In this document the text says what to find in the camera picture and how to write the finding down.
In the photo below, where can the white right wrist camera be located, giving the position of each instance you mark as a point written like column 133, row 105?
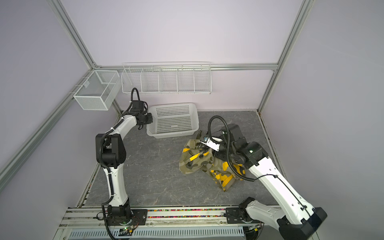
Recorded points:
column 215, row 145

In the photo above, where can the white perforated plastic basket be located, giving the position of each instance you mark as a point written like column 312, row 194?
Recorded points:
column 173, row 120

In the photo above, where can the white ventilated cable duct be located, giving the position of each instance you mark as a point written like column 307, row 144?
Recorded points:
column 158, row 233

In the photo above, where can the camouflage yellow green trousers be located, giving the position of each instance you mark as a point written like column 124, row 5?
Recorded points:
column 198, row 157

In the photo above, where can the long white wire shelf basket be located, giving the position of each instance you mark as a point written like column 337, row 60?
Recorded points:
column 167, row 77

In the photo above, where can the aluminium corner frame post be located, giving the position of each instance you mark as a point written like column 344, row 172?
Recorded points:
column 300, row 19

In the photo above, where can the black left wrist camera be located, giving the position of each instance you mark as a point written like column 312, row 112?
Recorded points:
column 137, row 106

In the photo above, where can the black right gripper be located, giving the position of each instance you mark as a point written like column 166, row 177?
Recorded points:
column 220, row 155

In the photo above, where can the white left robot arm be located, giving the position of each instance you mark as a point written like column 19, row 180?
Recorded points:
column 111, row 155

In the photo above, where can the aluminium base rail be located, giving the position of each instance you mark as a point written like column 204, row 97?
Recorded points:
column 157, row 217

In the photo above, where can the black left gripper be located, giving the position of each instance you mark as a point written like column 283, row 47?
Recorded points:
column 150, row 119

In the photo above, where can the small white mesh box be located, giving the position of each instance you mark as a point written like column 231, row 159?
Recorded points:
column 99, row 90

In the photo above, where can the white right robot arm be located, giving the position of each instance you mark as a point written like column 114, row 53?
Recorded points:
column 253, row 164

